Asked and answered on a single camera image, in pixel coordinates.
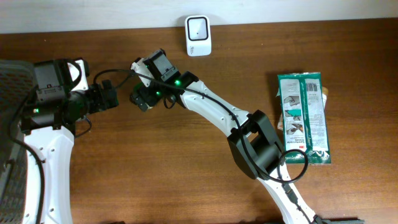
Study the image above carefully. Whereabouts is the white tube package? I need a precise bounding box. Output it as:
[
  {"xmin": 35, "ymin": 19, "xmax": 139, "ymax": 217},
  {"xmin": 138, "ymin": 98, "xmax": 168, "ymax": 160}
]
[{"xmin": 277, "ymin": 87, "xmax": 328, "ymax": 131}]

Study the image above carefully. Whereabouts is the green white wipes pack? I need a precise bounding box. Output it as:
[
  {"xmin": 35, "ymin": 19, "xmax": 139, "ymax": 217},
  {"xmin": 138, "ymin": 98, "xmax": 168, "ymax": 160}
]
[{"xmin": 277, "ymin": 72, "xmax": 331, "ymax": 164}]

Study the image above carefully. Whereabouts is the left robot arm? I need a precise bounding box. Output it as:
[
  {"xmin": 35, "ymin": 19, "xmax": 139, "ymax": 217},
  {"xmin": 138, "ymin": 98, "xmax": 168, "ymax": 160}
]
[{"xmin": 19, "ymin": 58, "xmax": 119, "ymax": 223}]

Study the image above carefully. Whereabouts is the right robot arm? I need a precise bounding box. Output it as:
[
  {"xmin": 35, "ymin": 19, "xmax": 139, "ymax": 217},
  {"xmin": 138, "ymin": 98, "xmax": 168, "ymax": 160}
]
[{"xmin": 130, "ymin": 49, "xmax": 322, "ymax": 223}]

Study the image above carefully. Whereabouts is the white barcode scanner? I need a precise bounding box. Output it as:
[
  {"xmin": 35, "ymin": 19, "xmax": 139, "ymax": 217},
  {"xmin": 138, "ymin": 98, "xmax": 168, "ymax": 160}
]
[{"xmin": 185, "ymin": 15, "xmax": 212, "ymax": 57}]

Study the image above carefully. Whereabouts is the grey plastic mesh basket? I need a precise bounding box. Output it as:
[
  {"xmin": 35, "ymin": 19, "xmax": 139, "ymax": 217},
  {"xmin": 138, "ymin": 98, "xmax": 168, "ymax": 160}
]
[{"xmin": 1, "ymin": 60, "xmax": 32, "ymax": 223}]

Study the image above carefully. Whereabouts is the left black camera cable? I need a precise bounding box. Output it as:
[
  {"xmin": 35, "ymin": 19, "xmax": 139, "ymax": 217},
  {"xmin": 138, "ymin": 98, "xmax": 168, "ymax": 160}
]
[{"xmin": 7, "ymin": 83, "xmax": 46, "ymax": 224}]

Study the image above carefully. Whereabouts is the black camera cable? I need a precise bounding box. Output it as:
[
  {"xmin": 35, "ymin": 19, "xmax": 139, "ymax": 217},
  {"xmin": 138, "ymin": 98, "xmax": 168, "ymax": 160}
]
[
  {"xmin": 7, "ymin": 83, "xmax": 46, "ymax": 224},
  {"xmin": 93, "ymin": 68, "xmax": 318, "ymax": 224}
]

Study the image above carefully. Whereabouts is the right black camera cable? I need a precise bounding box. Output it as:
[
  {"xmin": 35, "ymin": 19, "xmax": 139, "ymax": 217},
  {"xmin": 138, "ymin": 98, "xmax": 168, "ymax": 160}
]
[{"xmin": 93, "ymin": 68, "xmax": 318, "ymax": 224}]

